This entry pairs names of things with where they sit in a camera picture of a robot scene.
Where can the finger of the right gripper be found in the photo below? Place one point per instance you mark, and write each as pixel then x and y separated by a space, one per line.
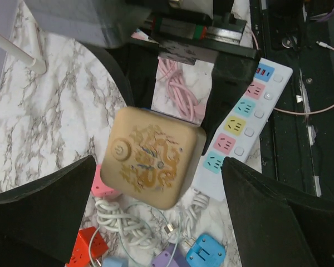
pixel 133 68
pixel 231 75

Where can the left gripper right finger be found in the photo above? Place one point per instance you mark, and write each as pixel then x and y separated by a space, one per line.
pixel 275 224

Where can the white power strip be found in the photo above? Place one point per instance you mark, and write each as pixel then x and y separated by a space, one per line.
pixel 239 130

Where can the pink round-edged plug adapter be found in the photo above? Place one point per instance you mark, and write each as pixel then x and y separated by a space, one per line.
pixel 99 189

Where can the purple usb power strip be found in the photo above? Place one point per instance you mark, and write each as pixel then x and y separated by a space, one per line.
pixel 161 260

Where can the beige cube adapter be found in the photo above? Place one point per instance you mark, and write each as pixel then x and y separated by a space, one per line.
pixel 151 158

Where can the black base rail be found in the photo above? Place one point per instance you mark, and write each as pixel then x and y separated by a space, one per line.
pixel 297 143

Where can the dark blue cube socket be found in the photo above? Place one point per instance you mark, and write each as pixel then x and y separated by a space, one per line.
pixel 170 117

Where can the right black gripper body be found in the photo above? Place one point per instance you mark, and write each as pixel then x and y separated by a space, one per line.
pixel 187 31

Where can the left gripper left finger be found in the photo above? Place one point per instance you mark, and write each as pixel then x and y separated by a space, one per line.
pixel 39 221

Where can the light blue usb charger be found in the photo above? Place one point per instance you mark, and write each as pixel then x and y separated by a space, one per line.
pixel 113 261

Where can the red cube socket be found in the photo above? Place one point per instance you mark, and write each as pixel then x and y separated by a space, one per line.
pixel 80 255

